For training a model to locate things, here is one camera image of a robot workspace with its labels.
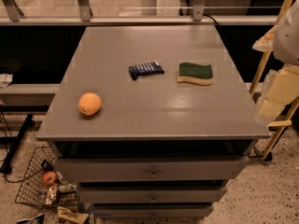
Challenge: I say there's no green yellow sponge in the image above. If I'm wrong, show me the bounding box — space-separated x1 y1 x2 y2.
178 62 213 86

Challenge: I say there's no blue rxbar wrapper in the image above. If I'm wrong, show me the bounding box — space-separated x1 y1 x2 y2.
128 62 164 80

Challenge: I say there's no red apple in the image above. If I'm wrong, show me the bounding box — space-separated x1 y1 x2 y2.
42 171 57 186

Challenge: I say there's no silver snack packet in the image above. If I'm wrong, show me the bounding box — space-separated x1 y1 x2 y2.
46 185 59 205

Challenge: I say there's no dark blue snack bag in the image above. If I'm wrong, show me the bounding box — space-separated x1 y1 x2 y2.
16 214 45 224

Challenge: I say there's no metal window railing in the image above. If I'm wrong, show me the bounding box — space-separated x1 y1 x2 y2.
1 0 277 26

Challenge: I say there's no yellow chip bag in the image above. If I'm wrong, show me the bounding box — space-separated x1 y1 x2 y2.
57 206 89 224

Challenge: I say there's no orange fruit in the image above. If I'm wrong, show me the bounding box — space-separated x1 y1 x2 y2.
78 92 102 116

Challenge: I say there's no black power cable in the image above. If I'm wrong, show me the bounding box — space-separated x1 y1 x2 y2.
203 13 232 53

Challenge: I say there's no grey drawer cabinet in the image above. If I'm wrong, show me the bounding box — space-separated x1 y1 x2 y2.
37 25 269 218

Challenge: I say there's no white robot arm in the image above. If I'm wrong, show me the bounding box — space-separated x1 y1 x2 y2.
273 0 299 65

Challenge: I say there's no black wire basket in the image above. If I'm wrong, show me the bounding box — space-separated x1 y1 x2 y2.
15 147 79 208

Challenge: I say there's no black floor stand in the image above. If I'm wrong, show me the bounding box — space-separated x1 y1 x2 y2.
0 105 49 175

